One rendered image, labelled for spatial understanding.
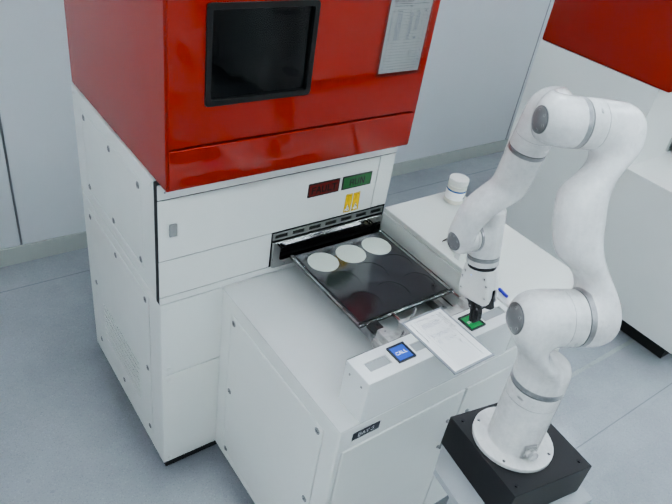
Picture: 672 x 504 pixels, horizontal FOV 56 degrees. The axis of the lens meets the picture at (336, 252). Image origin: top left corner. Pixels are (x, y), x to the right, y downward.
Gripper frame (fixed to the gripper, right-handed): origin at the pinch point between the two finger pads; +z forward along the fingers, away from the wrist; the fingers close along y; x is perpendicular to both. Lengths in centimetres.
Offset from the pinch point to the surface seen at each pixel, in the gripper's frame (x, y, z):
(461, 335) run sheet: -6.9, 1.8, 3.3
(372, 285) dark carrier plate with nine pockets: -9.9, -32.3, 2.6
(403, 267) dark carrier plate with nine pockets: 5.3, -35.3, 2.1
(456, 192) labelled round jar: 40, -48, -13
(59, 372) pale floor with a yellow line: -83, -143, 71
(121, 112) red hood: -66, -74, -49
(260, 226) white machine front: -34, -56, -14
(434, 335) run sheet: -13.7, -1.5, 2.6
